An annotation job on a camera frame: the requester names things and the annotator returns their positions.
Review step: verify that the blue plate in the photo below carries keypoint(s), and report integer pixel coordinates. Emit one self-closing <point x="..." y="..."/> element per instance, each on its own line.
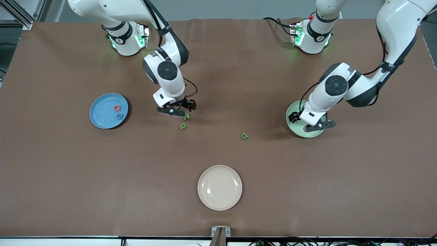
<point x="102" y="112"/>

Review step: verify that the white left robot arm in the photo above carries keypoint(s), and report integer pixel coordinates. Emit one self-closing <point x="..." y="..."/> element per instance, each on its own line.
<point x="396" y="20"/>

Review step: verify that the green foam letter a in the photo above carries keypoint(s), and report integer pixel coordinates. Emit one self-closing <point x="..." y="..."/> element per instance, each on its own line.
<point x="246" y="135"/>

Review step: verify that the brown table mat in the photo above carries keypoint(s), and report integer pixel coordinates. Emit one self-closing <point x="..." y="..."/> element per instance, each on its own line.
<point x="218" y="78"/>

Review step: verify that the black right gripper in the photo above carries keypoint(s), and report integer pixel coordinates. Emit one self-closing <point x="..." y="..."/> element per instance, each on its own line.
<point x="187" y="104"/>

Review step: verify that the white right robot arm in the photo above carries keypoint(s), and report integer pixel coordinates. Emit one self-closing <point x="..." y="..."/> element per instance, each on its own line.
<point x="112" y="10"/>

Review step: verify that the green plate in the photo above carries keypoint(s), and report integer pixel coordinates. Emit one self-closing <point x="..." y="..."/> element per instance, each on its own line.
<point x="296" y="130"/>

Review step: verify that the blue foam letter G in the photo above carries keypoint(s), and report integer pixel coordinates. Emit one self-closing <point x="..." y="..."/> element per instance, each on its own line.
<point x="117" y="116"/>

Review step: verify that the aluminium frame post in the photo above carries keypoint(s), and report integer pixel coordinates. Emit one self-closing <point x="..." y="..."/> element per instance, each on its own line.
<point x="29" y="25"/>

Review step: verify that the green foam letter B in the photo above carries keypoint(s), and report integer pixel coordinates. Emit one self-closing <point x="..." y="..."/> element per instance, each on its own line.
<point x="183" y="126"/>

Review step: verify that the beige plate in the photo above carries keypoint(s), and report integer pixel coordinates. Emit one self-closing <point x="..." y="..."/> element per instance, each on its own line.
<point x="220" y="188"/>

